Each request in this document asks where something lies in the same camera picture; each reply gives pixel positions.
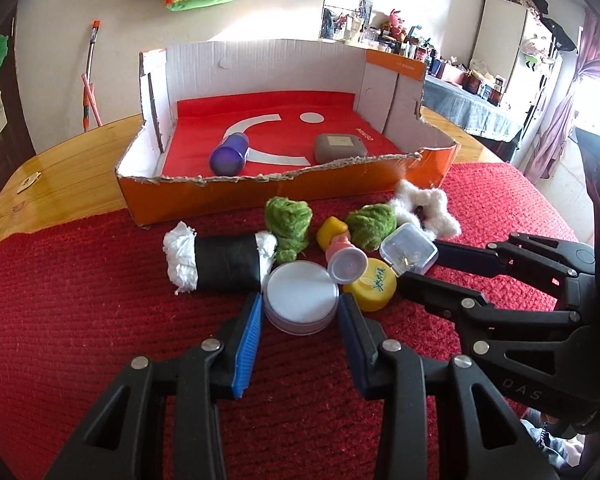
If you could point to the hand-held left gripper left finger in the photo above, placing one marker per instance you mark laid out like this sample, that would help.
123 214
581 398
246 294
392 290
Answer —
247 345

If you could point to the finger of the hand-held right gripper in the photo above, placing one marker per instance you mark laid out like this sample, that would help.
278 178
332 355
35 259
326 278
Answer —
430 290
460 257

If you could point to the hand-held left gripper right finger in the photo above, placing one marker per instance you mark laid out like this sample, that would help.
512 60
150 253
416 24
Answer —
352 345

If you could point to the white fluffy star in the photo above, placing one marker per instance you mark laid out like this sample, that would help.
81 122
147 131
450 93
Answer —
445 220

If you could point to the small clear plastic box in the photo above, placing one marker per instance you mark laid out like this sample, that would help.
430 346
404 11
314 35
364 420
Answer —
407 252

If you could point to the white round jar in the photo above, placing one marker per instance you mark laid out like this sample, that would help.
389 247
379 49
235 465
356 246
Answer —
300 292

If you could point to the small pink bottle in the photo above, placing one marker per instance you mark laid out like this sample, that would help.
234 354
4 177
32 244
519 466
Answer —
347 265

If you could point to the black roll with white tissue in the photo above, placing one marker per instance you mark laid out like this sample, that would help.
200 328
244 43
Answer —
225 262

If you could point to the green yarn ball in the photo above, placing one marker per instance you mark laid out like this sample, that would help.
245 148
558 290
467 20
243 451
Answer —
370 227
287 225

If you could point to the orange and white cardboard box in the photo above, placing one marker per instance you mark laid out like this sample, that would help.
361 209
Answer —
290 75

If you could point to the blue denim pants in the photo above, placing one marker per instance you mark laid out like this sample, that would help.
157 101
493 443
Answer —
550 437

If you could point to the yellow plastic piece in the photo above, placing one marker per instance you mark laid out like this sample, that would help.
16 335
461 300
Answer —
330 230

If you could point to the blue-grey tablecloth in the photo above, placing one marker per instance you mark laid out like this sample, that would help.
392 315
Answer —
470 110

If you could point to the purple curtain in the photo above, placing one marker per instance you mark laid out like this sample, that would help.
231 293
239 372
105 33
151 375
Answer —
555 135

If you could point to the grey case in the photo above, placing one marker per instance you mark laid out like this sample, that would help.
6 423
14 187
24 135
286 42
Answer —
340 147

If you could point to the red knitted mat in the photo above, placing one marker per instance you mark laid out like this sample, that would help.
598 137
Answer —
80 310

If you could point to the purple bottle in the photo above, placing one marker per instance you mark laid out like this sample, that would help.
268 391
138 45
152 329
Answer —
227 157

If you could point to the row of cosmetic bottles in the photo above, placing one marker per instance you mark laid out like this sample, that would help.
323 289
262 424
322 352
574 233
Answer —
450 67

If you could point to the white wardrobe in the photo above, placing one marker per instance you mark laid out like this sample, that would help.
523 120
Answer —
500 35

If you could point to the red liner with white print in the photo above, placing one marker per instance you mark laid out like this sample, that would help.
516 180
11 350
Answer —
205 115

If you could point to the pink plush toy on dresser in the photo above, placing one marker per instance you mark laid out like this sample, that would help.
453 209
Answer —
396 22

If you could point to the small tag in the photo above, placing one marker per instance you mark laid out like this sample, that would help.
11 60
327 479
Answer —
30 181

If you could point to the pink stick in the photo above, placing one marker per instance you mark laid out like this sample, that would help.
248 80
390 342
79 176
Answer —
91 100

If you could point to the grey pole with orange tip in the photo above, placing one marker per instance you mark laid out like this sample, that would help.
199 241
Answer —
94 45

